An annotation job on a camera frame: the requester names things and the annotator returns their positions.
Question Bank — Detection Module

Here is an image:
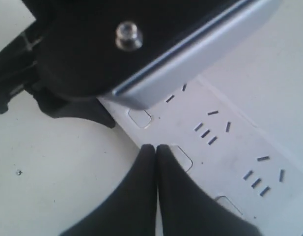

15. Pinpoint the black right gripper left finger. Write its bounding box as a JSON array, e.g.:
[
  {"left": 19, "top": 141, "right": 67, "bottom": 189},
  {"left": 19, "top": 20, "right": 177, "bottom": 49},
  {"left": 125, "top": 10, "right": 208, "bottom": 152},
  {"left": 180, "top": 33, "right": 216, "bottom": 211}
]
[{"left": 62, "top": 145, "right": 157, "bottom": 236}]

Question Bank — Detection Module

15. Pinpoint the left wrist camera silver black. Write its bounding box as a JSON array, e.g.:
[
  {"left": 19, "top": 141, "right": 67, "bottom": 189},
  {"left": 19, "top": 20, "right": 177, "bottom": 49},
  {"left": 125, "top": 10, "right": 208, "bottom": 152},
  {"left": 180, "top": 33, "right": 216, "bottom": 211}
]
[{"left": 24, "top": 0, "right": 280, "bottom": 110}]

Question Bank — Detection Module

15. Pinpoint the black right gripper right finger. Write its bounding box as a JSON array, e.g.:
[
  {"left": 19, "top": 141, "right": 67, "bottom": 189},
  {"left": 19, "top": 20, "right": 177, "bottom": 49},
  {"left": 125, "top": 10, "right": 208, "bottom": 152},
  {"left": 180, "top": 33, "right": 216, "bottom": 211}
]
[{"left": 156, "top": 145, "right": 261, "bottom": 236}]

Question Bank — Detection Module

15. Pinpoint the white five-outlet power strip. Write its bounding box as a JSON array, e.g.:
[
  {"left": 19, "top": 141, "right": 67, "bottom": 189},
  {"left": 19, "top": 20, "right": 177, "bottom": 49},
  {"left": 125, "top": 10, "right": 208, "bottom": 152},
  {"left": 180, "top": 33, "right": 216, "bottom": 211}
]
[{"left": 101, "top": 79, "right": 303, "bottom": 236}]

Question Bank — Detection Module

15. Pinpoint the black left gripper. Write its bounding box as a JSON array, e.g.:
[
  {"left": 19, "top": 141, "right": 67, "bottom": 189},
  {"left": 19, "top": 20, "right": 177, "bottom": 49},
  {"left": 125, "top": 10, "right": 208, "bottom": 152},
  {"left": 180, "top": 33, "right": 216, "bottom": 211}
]
[{"left": 0, "top": 21, "right": 116, "bottom": 128}]

